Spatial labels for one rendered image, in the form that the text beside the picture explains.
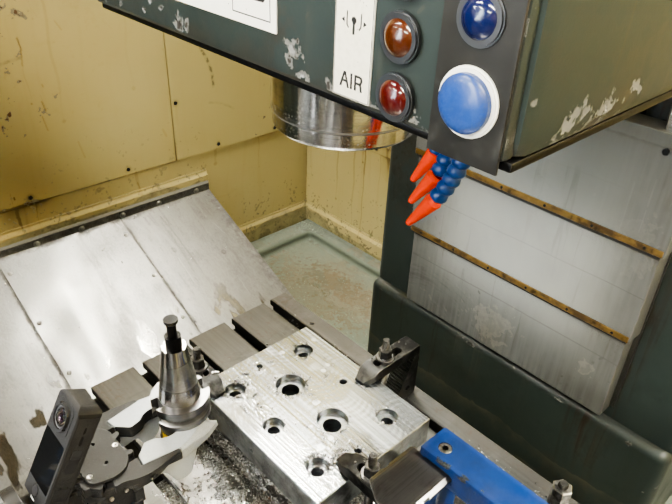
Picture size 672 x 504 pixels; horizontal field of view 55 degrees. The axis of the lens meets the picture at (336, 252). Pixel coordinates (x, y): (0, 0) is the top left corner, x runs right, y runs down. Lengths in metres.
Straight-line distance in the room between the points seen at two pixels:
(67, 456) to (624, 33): 0.56
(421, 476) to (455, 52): 0.44
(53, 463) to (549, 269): 0.81
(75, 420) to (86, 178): 1.15
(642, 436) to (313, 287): 1.05
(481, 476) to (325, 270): 1.45
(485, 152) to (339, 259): 1.78
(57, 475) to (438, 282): 0.86
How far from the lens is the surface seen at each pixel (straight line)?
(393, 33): 0.35
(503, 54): 0.32
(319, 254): 2.12
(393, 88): 0.36
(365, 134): 0.64
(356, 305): 1.90
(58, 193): 1.73
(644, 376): 1.21
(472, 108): 0.32
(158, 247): 1.78
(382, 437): 0.99
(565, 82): 0.34
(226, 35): 0.48
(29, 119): 1.65
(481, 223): 1.20
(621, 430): 1.28
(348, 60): 0.39
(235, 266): 1.78
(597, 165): 1.04
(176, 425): 0.73
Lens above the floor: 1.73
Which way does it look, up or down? 33 degrees down
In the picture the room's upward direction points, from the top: 3 degrees clockwise
